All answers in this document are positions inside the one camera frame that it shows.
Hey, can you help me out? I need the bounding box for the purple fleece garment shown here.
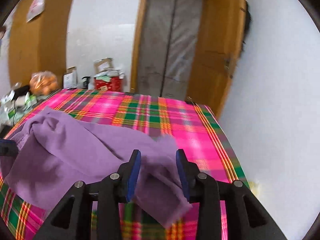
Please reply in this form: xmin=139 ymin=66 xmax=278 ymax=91
xmin=1 ymin=108 xmax=191 ymax=228

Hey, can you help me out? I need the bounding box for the pink plaid bed sheet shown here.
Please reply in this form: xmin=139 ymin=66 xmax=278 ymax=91
xmin=1 ymin=89 xmax=249 ymax=239

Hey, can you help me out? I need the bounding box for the bag of oranges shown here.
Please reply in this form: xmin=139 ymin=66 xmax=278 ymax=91
xmin=29 ymin=71 xmax=59 ymax=96

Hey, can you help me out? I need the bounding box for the white cardboard box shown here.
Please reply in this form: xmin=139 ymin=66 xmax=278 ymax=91
xmin=63 ymin=66 xmax=78 ymax=89

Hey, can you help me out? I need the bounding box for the black small stand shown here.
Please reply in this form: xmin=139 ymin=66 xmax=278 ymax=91
xmin=82 ymin=76 xmax=91 ymax=89

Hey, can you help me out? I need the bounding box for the red gift box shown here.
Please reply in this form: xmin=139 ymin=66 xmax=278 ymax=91
xmin=94 ymin=77 xmax=122 ymax=92

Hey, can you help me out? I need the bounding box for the wooden wardrobe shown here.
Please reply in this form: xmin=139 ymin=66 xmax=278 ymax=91
xmin=8 ymin=0 xmax=73 ymax=85

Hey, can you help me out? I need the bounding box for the brown cardboard box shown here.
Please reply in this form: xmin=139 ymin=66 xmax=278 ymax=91
xmin=93 ymin=57 xmax=114 ymax=74

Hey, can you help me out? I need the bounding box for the white poster on wardrobe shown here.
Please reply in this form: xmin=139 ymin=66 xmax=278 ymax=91
xmin=26 ymin=0 xmax=45 ymax=22

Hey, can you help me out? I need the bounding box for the wooden door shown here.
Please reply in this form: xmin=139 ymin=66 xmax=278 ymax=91
xmin=187 ymin=0 xmax=246 ymax=118

